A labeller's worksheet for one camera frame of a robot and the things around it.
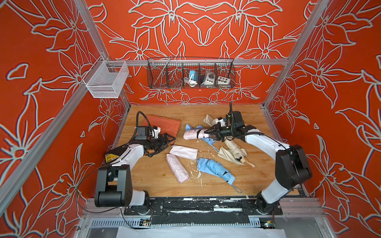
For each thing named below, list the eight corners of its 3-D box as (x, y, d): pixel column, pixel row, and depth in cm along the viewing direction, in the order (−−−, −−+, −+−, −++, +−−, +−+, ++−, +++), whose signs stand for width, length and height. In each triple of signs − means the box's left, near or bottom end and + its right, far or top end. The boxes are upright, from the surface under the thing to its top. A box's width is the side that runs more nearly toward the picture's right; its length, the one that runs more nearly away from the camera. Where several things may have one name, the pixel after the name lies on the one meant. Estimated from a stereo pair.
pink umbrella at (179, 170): (180, 185, 82) (180, 182, 78) (165, 158, 92) (164, 155, 88) (190, 178, 84) (190, 176, 80) (174, 153, 94) (173, 150, 91)
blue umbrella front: (195, 166, 89) (195, 163, 85) (201, 155, 93) (202, 152, 89) (239, 193, 79) (242, 190, 75) (244, 179, 83) (247, 177, 80)
